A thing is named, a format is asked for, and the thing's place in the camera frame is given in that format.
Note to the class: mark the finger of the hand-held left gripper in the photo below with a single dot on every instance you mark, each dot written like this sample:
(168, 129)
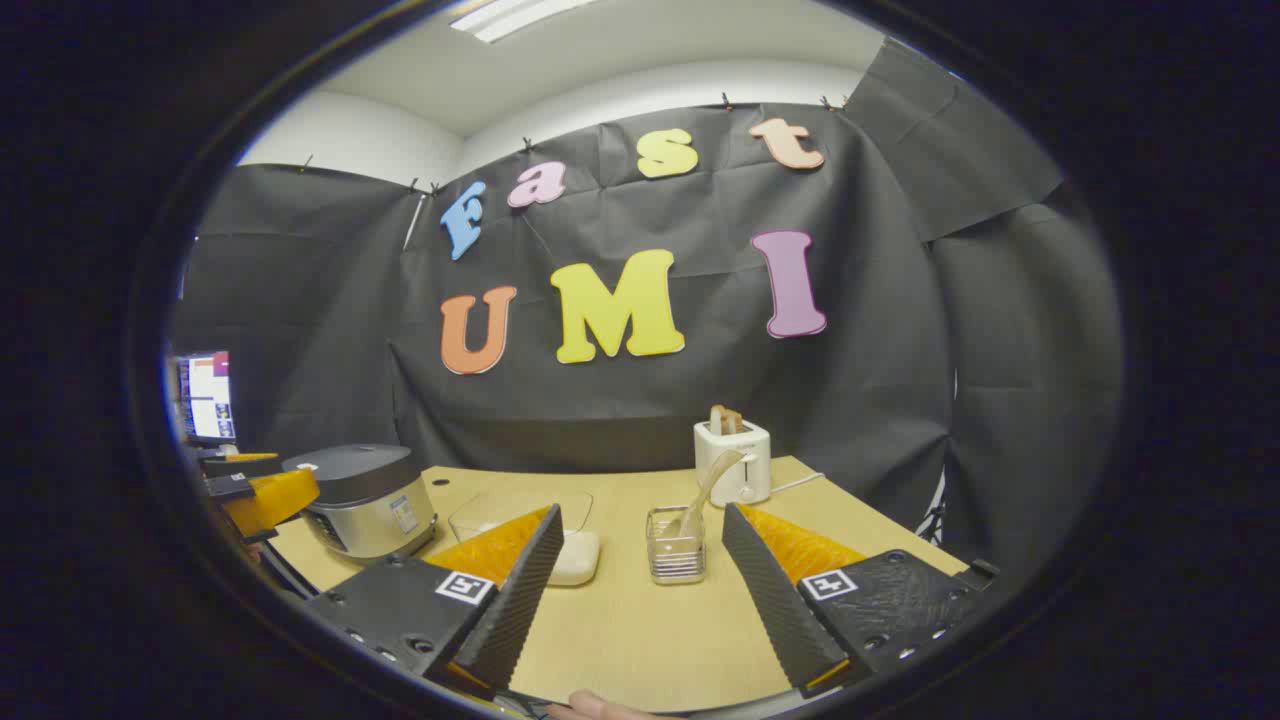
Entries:
(240, 464)
(275, 500)

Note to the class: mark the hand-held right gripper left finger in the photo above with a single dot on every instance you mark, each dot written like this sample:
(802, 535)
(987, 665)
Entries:
(520, 600)

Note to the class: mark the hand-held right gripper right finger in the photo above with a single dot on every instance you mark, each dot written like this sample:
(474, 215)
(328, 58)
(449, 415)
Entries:
(775, 600)

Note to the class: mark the silver black rice cooker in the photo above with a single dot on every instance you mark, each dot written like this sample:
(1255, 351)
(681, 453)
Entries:
(360, 500)

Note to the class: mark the wooden spoon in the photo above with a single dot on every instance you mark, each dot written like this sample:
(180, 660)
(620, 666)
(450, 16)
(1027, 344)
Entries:
(712, 480)

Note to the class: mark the computer monitor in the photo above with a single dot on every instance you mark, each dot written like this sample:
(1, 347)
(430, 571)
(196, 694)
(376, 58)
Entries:
(208, 398)

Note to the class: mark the clear plastic container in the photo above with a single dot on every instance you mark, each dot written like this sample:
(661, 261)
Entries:
(500, 505)

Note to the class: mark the white toaster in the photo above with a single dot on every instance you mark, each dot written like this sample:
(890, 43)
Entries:
(756, 440)

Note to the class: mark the toasted bread slice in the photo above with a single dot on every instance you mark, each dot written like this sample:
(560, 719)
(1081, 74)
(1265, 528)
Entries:
(726, 420)

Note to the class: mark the black backdrop cloth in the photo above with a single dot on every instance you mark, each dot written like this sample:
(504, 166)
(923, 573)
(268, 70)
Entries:
(700, 400)

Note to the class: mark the ceiling light panel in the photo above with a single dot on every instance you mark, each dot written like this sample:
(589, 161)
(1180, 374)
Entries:
(515, 15)

